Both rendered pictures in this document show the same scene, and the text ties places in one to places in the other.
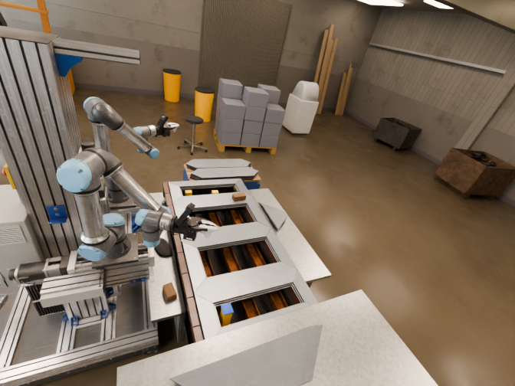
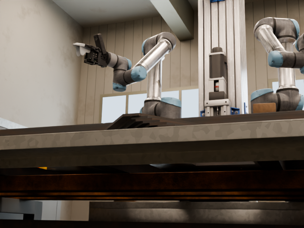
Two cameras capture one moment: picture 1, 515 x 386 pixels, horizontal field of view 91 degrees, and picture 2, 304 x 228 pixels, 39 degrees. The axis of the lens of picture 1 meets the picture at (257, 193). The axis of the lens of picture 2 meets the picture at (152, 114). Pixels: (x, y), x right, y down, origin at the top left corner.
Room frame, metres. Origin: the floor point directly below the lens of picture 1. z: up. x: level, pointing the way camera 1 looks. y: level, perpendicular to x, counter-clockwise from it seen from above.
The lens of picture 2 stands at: (2.65, -0.83, 0.57)
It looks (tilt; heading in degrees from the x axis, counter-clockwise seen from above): 15 degrees up; 141
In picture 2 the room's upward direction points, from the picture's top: 1 degrees clockwise
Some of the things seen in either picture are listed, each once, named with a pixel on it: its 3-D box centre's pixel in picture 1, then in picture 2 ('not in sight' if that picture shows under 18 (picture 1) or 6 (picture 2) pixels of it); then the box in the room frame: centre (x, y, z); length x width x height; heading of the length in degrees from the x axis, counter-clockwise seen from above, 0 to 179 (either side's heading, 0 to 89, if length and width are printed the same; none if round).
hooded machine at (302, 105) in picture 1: (301, 107); not in sight; (6.93, -0.60, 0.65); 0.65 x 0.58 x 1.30; 29
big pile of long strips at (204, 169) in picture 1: (223, 169); not in sight; (2.47, 0.44, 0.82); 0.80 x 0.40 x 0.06; 121
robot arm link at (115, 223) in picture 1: (112, 227); (169, 109); (0.93, 0.71, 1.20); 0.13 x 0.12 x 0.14; 4
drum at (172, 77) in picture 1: (172, 86); not in sight; (7.06, 2.97, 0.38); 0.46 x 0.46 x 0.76
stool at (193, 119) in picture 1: (191, 134); not in sight; (4.40, 1.45, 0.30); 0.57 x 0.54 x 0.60; 34
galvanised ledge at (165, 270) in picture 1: (158, 241); (230, 206); (1.38, 0.68, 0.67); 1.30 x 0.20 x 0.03; 31
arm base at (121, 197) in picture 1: (117, 191); not in sight; (1.36, 0.96, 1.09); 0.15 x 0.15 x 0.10
